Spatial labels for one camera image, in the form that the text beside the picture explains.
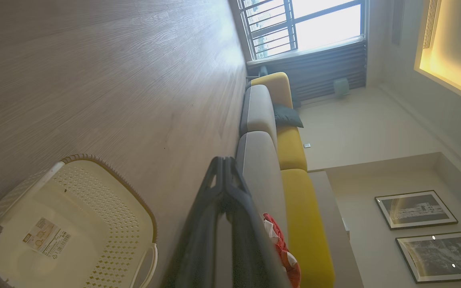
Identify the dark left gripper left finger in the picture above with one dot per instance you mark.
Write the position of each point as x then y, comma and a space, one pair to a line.
198, 232

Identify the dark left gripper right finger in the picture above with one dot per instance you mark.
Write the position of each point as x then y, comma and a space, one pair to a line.
250, 240

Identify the red white garment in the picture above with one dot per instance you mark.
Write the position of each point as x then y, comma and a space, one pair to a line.
284, 252

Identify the grey sofa seat cushion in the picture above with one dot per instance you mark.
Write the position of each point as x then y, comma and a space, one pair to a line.
260, 172
259, 110

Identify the cream plastic laundry basket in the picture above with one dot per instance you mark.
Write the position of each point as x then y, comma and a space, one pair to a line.
94, 208

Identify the yellow sofa back cushion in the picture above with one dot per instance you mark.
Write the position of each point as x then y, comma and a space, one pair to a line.
306, 224
290, 148

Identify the beige ledge behind sofa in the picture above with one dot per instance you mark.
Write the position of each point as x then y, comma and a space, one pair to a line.
336, 224

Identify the dark grey throw pillow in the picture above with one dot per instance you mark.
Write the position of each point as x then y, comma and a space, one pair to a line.
287, 116

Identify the white barcode label sticker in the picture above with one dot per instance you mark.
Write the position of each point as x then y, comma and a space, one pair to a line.
46, 238

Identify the yellow sofa end cushion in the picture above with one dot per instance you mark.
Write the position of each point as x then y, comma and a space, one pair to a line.
274, 86

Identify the framed black white picture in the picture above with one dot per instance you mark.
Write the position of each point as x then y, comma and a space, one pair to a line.
416, 209
442, 256

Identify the pale green bin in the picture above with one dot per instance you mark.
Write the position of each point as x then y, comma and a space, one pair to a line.
341, 87

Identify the dark slatted panel under window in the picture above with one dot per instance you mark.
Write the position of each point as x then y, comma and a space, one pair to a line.
322, 70

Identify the white ceiling air vent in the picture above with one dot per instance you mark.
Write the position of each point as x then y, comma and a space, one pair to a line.
431, 22

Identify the window with dark frame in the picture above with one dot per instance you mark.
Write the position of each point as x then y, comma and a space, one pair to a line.
306, 24

